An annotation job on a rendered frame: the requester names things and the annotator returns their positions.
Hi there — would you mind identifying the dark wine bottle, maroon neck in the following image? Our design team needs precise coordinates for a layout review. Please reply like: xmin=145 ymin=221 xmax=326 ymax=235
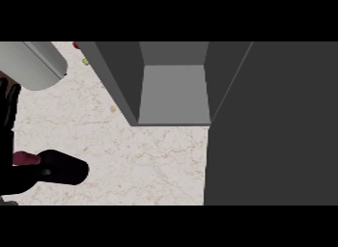
xmin=13 ymin=149 xmax=91 ymax=186

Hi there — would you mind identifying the grey open cabinet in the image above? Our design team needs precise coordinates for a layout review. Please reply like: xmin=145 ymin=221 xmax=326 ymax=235
xmin=75 ymin=41 xmax=254 ymax=127

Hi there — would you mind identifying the dark grey cabinet door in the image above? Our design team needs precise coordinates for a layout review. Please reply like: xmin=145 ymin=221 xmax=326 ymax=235
xmin=202 ymin=41 xmax=338 ymax=206

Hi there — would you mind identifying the pale grey cylinder appliance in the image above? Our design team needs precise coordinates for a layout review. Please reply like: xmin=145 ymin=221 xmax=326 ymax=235
xmin=0 ymin=41 xmax=69 ymax=92

